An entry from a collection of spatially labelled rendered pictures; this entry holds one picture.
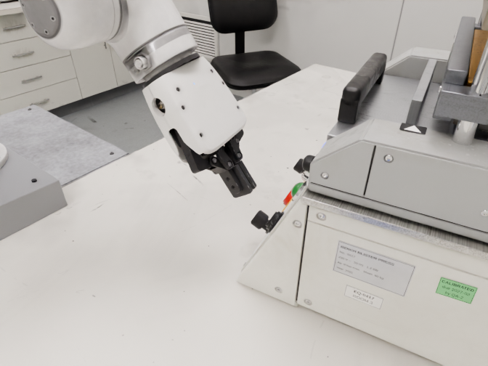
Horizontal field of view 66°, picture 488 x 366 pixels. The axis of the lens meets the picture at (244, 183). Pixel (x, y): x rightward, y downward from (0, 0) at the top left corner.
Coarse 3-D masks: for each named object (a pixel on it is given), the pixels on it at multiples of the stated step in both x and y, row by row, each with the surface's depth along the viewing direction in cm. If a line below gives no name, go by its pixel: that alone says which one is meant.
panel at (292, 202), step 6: (306, 186) 40; (300, 192) 42; (294, 198) 43; (288, 204) 57; (294, 204) 41; (282, 210) 59; (288, 210) 42; (282, 216) 44; (276, 222) 47; (270, 228) 47; (270, 234) 46; (264, 240) 47; (258, 246) 54; (252, 258) 50; (246, 264) 51
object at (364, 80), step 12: (372, 60) 47; (384, 60) 48; (360, 72) 43; (372, 72) 44; (348, 84) 40; (360, 84) 40; (372, 84) 44; (348, 96) 40; (360, 96) 40; (348, 108) 41; (348, 120) 41
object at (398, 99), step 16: (432, 64) 46; (384, 80) 53; (400, 80) 53; (416, 80) 53; (368, 96) 48; (384, 96) 48; (400, 96) 48; (416, 96) 38; (432, 96) 48; (368, 112) 44; (384, 112) 44; (400, 112) 44; (416, 112) 37; (432, 112) 44; (336, 128) 41; (432, 128) 41; (448, 128) 41
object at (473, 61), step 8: (480, 32) 45; (480, 40) 42; (472, 48) 40; (480, 48) 39; (472, 56) 37; (480, 56) 37; (472, 64) 35; (472, 72) 33; (472, 80) 32; (456, 120) 34; (480, 128) 33
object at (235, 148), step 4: (232, 140) 47; (224, 144) 47; (228, 144) 46; (232, 144) 46; (236, 144) 47; (232, 148) 46; (236, 148) 47; (232, 152) 46; (236, 152) 46; (240, 152) 47; (236, 156) 46; (240, 156) 47
